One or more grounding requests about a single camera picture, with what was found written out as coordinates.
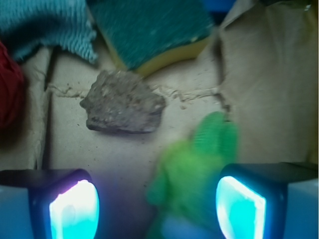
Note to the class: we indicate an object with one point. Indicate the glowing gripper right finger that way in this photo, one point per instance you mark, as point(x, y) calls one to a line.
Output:
point(269, 200)

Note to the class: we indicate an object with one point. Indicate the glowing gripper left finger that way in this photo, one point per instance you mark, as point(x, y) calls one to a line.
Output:
point(48, 204)

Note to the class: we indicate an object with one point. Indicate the green plush animal toy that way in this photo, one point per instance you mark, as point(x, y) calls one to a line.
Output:
point(183, 189)

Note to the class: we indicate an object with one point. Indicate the red crumpled cloth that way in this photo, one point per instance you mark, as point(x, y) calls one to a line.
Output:
point(12, 89)

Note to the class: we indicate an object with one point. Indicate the grey brown rock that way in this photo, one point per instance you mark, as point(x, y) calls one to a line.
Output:
point(120, 101)

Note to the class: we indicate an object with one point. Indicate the brown paper lined bin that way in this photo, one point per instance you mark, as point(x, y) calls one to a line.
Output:
point(261, 64)

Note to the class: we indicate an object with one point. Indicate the teal microfibre cloth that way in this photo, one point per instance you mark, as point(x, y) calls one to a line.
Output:
point(26, 25)

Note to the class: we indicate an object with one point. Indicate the green yellow scrub sponge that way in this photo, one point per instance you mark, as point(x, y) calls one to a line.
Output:
point(144, 36)

